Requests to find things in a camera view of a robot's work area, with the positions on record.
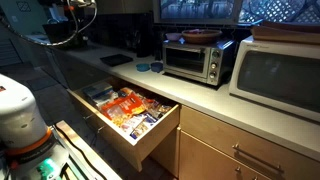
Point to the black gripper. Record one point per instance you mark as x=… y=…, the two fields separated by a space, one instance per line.
x=83 y=2

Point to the wooden drawer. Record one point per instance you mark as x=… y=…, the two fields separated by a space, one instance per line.
x=213 y=130
x=116 y=133

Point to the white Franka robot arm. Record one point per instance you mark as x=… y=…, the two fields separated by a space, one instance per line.
x=20 y=116

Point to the closed wooden drawer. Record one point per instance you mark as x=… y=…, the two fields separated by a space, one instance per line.
x=213 y=130

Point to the black flat tray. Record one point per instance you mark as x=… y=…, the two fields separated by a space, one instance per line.
x=116 y=60

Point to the black countertop appliance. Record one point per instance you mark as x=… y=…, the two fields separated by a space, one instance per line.
x=145 y=36

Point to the light blue small bowl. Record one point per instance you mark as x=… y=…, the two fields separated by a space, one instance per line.
x=142 y=67

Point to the blue white packet box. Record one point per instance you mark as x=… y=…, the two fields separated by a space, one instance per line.
x=98 y=91

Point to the dark floor mat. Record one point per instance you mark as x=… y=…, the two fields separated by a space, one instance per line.
x=41 y=83

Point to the small pink bowl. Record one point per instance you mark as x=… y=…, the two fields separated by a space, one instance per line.
x=173 y=36

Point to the dark blue small bowl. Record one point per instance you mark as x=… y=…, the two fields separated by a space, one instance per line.
x=156 y=67

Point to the orange snack bag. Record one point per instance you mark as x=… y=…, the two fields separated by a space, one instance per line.
x=125 y=105

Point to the window with lattice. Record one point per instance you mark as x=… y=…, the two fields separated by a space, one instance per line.
x=200 y=10

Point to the wooden bowl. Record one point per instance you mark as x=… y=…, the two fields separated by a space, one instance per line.
x=201 y=36

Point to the silver toaster oven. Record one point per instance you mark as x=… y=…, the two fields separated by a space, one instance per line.
x=195 y=61

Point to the white pink snack packet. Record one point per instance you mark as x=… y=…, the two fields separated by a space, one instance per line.
x=131 y=122

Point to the blue snack packet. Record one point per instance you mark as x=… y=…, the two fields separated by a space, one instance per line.
x=144 y=125

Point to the wooden robot platform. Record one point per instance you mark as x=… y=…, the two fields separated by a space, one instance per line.
x=90 y=155

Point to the wooden cutting board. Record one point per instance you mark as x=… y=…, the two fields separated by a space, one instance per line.
x=283 y=33

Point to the white toaster oven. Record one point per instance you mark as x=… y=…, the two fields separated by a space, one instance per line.
x=276 y=78

